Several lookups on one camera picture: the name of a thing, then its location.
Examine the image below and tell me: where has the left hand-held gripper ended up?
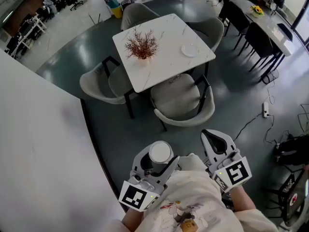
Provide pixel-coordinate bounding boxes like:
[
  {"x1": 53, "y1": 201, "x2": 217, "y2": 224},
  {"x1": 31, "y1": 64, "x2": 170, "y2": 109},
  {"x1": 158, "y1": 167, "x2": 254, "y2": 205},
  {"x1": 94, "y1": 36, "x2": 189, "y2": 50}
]
[{"x1": 118, "y1": 144, "x2": 181, "y2": 212}]

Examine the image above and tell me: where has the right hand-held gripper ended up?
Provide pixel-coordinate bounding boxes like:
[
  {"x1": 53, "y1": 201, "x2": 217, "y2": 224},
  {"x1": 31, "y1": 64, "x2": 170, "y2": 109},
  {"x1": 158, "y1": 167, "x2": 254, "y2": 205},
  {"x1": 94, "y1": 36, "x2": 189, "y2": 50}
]
[{"x1": 200, "y1": 129, "x2": 253, "y2": 193}]

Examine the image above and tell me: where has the white cup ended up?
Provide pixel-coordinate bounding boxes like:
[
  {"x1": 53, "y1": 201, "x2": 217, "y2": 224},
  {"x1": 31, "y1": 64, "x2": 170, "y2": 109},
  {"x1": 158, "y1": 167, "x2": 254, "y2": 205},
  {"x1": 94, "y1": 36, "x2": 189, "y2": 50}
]
[{"x1": 148, "y1": 141, "x2": 174, "y2": 165}]

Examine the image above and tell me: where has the white saucer plate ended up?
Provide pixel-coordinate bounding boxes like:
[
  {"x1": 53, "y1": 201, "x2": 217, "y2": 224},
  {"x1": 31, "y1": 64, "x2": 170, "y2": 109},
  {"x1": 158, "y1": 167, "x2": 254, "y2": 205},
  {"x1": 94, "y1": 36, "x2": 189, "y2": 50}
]
[{"x1": 181, "y1": 43, "x2": 200, "y2": 58}]

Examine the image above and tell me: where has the person's right forearm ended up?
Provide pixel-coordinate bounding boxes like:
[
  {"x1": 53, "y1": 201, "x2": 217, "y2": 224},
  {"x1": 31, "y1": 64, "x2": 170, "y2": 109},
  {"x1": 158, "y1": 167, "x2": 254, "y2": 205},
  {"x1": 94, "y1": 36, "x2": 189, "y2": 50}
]
[{"x1": 228, "y1": 185, "x2": 257, "y2": 212}]

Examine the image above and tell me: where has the person's left forearm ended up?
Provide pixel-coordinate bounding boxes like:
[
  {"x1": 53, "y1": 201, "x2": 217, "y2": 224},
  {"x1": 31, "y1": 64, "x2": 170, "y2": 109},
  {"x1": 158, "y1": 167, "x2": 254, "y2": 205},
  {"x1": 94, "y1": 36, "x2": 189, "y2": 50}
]
[{"x1": 121, "y1": 207, "x2": 145, "y2": 232}]

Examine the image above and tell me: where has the person's cream printed sweatshirt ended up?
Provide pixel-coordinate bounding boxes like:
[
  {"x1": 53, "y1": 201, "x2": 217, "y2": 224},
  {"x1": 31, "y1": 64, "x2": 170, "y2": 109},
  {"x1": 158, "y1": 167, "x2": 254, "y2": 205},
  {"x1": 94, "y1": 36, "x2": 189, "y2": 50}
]
[{"x1": 110, "y1": 153, "x2": 280, "y2": 232}]

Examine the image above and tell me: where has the grey upholstered armchair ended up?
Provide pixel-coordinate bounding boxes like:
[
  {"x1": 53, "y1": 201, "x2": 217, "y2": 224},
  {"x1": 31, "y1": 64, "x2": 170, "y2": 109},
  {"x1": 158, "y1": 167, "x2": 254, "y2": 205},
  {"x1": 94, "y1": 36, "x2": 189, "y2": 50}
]
[
  {"x1": 79, "y1": 56, "x2": 140, "y2": 119},
  {"x1": 149, "y1": 73, "x2": 216, "y2": 132},
  {"x1": 120, "y1": 2, "x2": 160, "y2": 31},
  {"x1": 185, "y1": 16, "x2": 225, "y2": 53}
]

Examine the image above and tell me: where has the white marble square table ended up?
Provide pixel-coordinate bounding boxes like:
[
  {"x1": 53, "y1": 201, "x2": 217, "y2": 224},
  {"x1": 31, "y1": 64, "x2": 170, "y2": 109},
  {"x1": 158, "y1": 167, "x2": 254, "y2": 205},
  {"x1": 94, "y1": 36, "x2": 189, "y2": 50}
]
[{"x1": 112, "y1": 13, "x2": 216, "y2": 94}]

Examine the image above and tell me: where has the black dining chair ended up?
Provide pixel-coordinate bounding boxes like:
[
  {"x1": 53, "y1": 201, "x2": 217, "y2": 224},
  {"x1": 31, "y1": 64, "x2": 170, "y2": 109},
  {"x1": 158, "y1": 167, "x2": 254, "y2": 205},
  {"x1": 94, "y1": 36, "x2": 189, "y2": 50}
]
[
  {"x1": 224, "y1": 0, "x2": 252, "y2": 50},
  {"x1": 245, "y1": 22, "x2": 282, "y2": 72},
  {"x1": 277, "y1": 23, "x2": 294, "y2": 42}
]

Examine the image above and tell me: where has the reddish brown potted plant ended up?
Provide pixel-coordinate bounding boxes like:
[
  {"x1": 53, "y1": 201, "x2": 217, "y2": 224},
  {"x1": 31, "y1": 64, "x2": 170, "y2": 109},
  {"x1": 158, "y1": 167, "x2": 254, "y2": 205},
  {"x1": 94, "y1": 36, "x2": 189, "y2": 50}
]
[{"x1": 124, "y1": 27, "x2": 160, "y2": 60}]

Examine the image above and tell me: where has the long grey table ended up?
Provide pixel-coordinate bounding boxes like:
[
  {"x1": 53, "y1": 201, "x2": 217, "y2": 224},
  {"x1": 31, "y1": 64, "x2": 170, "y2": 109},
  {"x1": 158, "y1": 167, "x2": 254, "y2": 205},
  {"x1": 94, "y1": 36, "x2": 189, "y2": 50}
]
[{"x1": 229, "y1": 0, "x2": 295, "y2": 57}]

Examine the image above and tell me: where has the yellow sunflower arrangement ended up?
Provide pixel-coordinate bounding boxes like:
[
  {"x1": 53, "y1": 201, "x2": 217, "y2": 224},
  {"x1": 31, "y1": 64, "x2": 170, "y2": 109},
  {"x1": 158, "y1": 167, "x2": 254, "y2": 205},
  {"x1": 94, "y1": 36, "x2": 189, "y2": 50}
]
[{"x1": 250, "y1": 5, "x2": 265, "y2": 18}]

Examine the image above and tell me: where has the yellow bin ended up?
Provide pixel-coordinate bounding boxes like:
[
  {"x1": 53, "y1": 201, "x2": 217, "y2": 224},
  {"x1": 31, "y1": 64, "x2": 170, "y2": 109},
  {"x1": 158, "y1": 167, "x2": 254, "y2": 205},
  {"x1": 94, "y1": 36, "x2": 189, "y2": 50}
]
[{"x1": 111, "y1": 5, "x2": 123, "y2": 19}]

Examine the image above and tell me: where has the black office chair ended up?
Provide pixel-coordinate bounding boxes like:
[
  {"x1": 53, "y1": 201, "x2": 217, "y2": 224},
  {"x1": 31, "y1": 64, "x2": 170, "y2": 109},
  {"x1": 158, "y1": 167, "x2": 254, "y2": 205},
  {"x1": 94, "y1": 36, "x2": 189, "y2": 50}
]
[{"x1": 70, "y1": 0, "x2": 84, "y2": 11}]

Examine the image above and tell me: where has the white office desk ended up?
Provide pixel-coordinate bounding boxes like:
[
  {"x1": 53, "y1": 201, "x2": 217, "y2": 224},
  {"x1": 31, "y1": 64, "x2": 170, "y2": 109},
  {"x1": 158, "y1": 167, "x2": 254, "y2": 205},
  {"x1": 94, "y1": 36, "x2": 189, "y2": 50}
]
[{"x1": 9, "y1": 14, "x2": 48, "y2": 58}]

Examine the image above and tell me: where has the black floor cable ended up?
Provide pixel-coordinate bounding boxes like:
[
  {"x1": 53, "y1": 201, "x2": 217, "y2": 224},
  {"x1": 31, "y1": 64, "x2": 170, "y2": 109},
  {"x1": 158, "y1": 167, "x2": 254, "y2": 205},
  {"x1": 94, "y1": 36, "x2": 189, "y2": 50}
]
[{"x1": 232, "y1": 113, "x2": 264, "y2": 141}]

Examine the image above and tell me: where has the white cable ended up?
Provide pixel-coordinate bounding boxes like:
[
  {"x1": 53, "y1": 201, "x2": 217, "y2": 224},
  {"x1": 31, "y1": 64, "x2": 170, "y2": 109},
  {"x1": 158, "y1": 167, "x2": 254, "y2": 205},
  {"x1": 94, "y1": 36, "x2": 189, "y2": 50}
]
[{"x1": 266, "y1": 87, "x2": 276, "y2": 105}]

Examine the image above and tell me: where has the black wire waste basket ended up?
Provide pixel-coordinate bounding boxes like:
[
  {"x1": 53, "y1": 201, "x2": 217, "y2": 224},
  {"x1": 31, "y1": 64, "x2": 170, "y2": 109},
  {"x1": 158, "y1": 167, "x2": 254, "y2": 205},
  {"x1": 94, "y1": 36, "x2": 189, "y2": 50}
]
[{"x1": 262, "y1": 67, "x2": 280, "y2": 85}]

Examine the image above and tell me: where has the black wire rack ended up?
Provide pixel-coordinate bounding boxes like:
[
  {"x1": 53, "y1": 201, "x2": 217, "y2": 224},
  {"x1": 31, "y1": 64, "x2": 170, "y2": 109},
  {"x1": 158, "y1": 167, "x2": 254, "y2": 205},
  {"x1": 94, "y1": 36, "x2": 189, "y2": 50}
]
[{"x1": 297, "y1": 103, "x2": 309, "y2": 133}]

